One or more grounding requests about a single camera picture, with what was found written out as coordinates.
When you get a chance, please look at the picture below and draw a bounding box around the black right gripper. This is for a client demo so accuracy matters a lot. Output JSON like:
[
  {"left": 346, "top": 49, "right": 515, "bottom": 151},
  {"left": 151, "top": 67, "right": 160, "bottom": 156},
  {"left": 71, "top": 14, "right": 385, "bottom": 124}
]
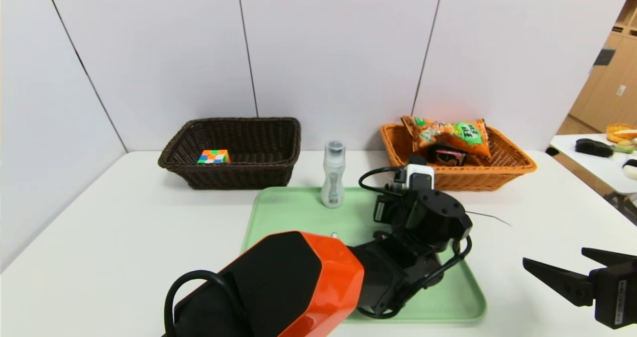
[{"left": 522, "top": 247, "right": 637, "bottom": 330}]

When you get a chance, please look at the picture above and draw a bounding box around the black pink gum box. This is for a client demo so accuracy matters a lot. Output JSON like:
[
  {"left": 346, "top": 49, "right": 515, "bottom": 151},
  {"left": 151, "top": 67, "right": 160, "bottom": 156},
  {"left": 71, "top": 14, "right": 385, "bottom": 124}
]
[{"left": 427, "top": 143, "right": 469, "bottom": 167}]

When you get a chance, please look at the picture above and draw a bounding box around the orange snack bag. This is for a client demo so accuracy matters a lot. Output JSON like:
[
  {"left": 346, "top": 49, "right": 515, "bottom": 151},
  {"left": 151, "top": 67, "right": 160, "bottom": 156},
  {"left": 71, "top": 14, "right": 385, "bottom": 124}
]
[{"left": 401, "top": 115, "right": 493, "bottom": 159}]

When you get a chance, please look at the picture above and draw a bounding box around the multicoloured puzzle cube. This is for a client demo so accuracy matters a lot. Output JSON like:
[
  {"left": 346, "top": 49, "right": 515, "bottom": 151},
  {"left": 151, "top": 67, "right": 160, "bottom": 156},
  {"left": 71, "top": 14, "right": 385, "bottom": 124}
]
[{"left": 197, "top": 149, "right": 231, "bottom": 165}]

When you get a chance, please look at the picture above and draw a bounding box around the orange wicker basket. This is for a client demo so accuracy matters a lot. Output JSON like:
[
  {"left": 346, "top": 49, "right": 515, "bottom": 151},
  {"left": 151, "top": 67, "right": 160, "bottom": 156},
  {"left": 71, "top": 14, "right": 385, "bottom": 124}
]
[{"left": 380, "top": 122, "right": 537, "bottom": 192}]

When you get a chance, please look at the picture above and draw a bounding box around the dark brown wicker basket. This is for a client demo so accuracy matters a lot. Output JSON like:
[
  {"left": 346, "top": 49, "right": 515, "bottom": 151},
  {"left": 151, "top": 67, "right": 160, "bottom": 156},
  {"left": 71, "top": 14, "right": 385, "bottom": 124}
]
[{"left": 158, "top": 116, "right": 302, "bottom": 190}]

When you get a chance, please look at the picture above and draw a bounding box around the white side table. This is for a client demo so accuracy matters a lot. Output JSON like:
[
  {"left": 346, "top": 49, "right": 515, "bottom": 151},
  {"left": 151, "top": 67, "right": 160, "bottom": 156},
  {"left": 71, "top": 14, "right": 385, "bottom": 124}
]
[{"left": 549, "top": 133, "right": 637, "bottom": 226}]

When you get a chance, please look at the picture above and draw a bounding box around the black zip tie tail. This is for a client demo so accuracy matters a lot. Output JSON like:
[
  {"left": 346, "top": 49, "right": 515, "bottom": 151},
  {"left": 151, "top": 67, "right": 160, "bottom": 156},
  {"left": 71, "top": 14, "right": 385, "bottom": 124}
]
[{"left": 465, "top": 210, "right": 513, "bottom": 227}]

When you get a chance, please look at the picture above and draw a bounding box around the black brush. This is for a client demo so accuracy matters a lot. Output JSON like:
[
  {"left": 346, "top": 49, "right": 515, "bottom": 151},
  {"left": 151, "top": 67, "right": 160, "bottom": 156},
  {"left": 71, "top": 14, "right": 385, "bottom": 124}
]
[{"left": 574, "top": 138, "right": 614, "bottom": 159}]

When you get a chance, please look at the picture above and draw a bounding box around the orange bread item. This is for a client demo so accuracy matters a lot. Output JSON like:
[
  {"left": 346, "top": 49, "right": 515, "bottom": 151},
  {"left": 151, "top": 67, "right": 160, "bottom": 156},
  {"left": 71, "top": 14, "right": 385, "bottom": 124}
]
[{"left": 605, "top": 122, "right": 637, "bottom": 145}]

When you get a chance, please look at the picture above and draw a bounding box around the wooden cabinet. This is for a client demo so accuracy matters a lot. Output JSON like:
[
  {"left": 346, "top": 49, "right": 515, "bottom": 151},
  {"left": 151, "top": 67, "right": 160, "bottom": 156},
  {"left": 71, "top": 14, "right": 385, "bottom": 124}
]
[{"left": 556, "top": 0, "right": 637, "bottom": 136}]

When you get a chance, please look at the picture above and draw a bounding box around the white translucent bottle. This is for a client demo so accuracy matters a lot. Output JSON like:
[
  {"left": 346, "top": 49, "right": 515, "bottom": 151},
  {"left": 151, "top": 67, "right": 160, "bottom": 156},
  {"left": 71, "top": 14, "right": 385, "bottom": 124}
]
[{"left": 321, "top": 140, "right": 347, "bottom": 210}]

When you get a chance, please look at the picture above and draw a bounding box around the light green plastic tray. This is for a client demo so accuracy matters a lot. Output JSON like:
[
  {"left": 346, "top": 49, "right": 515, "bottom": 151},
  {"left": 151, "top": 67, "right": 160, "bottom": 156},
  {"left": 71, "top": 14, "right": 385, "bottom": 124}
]
[{"left": 241, "top": 186, "right": 488, "bottom": 325}]

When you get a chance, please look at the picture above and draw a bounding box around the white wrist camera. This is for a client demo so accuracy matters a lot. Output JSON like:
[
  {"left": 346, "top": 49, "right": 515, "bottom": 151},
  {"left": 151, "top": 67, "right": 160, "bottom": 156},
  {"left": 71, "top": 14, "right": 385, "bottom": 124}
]
[{"left": 405, "top": 165, "right": 435, "bottom": 191}]

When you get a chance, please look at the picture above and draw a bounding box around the thin tagged left arm cable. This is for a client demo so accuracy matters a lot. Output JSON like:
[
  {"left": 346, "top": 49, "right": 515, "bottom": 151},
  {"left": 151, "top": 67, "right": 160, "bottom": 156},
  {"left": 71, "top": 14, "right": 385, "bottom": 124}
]
[{"left": 358, "top": 166, "right": 407, "bottom": 197}]

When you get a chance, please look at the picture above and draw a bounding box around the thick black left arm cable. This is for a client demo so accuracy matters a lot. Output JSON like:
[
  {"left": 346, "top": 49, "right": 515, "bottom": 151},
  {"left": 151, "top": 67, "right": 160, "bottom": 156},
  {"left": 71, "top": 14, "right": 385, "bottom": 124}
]
[{"left": 163, "top": 269, "right": 250, "bottom": 337}]

